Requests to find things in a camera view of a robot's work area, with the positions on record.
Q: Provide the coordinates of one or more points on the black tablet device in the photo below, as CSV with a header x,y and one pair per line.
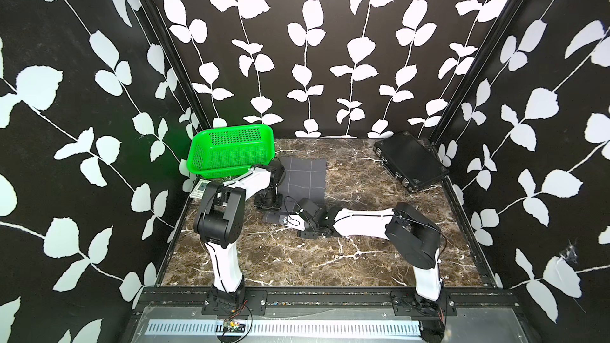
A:
x,y
410,162

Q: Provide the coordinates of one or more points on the small circuit board with wires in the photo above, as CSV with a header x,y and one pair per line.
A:
x,y
232,326

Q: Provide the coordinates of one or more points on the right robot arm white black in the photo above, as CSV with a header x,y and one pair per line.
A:
x,y
416,238

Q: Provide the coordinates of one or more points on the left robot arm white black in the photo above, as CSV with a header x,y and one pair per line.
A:
x,y
220,221

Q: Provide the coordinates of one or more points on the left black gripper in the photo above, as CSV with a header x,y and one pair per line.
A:
x,y
276,206

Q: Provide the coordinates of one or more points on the green plastic basket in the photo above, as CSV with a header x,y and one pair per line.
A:
x,y
230,151

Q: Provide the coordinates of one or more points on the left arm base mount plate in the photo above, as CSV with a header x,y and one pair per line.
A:
x,y
249,301

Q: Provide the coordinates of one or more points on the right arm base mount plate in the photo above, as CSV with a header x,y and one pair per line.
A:
x,y
409,303

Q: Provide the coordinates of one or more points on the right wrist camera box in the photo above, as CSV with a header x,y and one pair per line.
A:
x,y
296,222

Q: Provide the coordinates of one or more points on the dark grey grid pillowcase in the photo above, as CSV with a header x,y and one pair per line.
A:
x,y
303,179

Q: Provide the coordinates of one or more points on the small white thermometer display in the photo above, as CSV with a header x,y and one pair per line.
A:
x,y
199,189

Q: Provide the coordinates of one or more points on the white perforated rail strip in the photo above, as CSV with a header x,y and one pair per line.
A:
x,y
278,328

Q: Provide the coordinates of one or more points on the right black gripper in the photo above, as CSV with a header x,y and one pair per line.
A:
x,y
306,235

